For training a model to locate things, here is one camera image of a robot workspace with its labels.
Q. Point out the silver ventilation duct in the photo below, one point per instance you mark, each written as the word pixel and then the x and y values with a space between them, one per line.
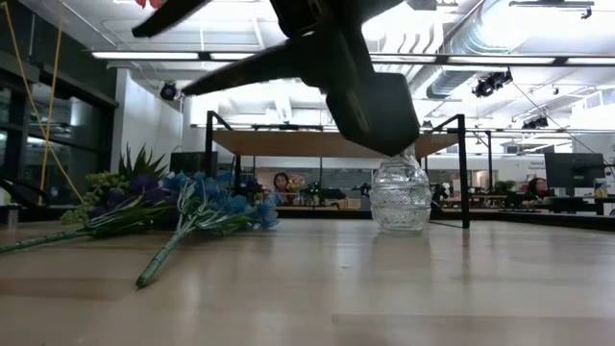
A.
pixel 480 29

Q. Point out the person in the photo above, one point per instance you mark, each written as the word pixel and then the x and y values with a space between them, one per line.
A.
pixel 537 187
pixel 281 185

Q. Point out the purple artificial flower bunch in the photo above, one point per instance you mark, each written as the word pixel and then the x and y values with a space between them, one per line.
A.
pixel 144 185

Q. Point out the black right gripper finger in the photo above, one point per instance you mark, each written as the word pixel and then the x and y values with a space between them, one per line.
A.
pixel 168 14
pixel 375 115

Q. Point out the black ceiling speaker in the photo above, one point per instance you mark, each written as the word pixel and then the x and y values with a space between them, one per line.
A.
pixel 168 91

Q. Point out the wooden shelf with black frame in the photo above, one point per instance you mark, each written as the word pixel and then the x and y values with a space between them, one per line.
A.
pixel 288 143

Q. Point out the clear glass vase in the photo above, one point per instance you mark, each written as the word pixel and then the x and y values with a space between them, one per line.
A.
pixel 400 197

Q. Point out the blue artificial flower bunch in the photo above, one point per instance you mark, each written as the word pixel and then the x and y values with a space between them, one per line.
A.
pixel 206 192

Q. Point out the overhead light bar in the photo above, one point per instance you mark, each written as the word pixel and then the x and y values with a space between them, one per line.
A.
pixel 144 56

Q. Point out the black ceiling spotlight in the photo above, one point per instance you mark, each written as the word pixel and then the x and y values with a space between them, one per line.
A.
pixel 535 123
pixel 490 84

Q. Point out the black monitor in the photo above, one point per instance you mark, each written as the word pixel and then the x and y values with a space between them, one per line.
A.
pixel 574 168
pixel 192 165

